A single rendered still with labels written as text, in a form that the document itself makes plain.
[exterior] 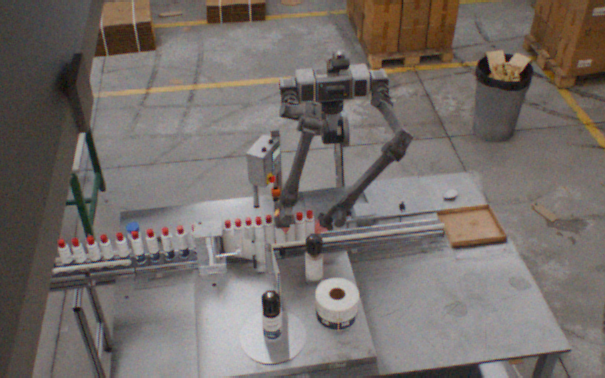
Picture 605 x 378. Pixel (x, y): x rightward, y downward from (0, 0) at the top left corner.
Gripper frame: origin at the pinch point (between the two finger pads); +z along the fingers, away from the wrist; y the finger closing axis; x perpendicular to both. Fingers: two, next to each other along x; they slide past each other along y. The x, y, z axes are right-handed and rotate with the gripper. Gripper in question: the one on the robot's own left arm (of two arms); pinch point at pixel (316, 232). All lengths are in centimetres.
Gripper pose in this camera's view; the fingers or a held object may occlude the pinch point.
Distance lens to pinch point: 368.8
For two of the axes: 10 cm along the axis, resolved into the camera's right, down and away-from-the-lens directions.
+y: 1.6, 6.3, -7.6
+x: 7.9, 3.7, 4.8
